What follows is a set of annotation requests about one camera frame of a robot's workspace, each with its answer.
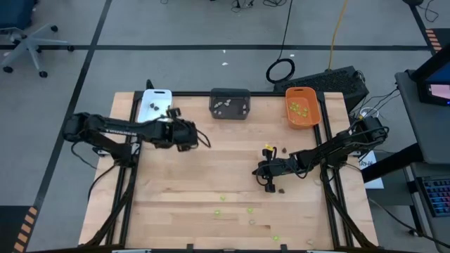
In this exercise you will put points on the backlit keyboard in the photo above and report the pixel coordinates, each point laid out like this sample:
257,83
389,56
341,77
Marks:
437,195

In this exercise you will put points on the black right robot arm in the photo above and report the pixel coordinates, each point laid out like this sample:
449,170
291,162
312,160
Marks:
334,147

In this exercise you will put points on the white plastic bin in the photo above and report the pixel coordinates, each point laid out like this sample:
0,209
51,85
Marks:
156,96

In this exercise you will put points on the black stand base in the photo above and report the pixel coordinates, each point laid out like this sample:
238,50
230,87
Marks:
413,1

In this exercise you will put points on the orange plastic bin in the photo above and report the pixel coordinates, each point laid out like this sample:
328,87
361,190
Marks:
311,119

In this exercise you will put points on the yellow power plug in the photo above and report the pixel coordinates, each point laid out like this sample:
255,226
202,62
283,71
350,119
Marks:
359,119

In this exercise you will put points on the black table clamp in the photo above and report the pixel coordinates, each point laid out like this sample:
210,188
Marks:
283,247
190,247

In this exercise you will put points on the black monitor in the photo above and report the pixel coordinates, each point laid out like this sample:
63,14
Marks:
423,93

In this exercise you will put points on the grey desk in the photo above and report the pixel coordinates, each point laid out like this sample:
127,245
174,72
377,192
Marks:
436,140

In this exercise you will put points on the black computer tower case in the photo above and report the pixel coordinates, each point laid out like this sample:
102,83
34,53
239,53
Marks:
330,82

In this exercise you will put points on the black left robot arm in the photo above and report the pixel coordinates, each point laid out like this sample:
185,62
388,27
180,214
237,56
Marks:
116,130

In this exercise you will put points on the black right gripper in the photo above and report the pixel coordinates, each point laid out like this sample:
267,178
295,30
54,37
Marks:
277,167

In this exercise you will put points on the white paper sheet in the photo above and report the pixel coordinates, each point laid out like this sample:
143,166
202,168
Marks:
374,182

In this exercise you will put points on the grey office chair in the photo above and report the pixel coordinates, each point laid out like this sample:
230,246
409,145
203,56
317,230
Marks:
30,44

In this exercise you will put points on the grey left arm base plate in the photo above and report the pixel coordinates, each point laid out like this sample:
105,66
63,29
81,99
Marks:
100,152

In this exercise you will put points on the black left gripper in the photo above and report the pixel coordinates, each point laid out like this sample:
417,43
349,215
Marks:
181,133

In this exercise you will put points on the dark grey translucent bin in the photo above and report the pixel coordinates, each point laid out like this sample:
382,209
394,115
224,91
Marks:
233,107

